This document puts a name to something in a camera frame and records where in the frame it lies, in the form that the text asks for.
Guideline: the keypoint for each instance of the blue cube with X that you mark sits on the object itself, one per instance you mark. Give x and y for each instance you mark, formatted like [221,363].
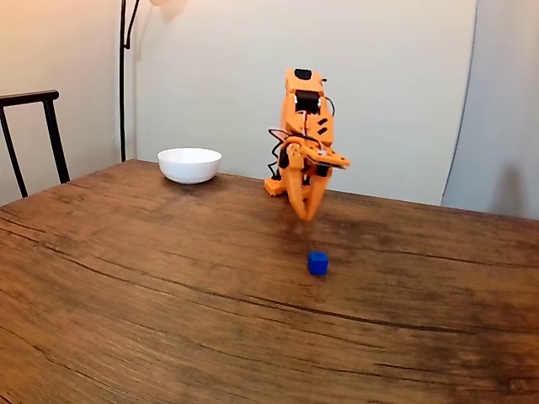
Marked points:
[317,263]

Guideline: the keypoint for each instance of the white bowl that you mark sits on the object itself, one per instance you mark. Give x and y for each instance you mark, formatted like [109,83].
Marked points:
[189,166]

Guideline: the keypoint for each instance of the white backdrop sheet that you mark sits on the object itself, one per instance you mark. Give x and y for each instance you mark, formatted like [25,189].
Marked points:
[379,76]

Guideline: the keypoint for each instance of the black floor lamp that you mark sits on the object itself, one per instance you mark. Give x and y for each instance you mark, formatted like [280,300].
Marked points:
[122,84]

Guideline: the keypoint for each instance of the black chair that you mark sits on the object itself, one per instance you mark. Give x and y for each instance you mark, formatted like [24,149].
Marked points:
[52,126]

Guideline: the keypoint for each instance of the small black gripper camera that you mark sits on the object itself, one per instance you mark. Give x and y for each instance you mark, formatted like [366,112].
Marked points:
[322,170]

